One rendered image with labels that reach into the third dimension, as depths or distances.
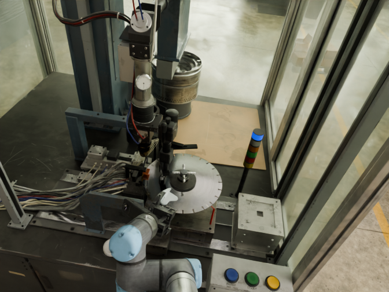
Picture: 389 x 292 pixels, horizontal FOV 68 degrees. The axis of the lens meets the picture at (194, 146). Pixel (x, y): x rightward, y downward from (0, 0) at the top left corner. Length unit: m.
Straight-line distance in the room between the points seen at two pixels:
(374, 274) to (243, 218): 1.49
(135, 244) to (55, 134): 1.18
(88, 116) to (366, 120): 1.10
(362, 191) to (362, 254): 1.81
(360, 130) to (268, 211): 0.61
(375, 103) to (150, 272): 0.66
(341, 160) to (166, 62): 0.78
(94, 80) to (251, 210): 1.00
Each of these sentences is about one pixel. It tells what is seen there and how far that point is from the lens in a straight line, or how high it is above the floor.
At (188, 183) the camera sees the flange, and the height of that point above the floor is 0.96.
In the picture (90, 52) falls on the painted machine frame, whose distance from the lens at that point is 1.54.
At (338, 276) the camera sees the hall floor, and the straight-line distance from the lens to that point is 2.37.
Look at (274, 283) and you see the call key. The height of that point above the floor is 0.91.
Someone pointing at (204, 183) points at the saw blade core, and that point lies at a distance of 1.22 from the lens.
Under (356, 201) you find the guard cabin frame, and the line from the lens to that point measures 0.80.
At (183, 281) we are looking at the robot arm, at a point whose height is 1.17.
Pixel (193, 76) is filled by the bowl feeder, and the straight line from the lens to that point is 1.69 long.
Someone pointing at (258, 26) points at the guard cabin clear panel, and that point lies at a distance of 1.98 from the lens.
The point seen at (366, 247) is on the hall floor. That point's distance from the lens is 2.63.
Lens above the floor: 1.86
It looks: 41 degrees down
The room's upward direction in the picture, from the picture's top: 8 degrees clockwise
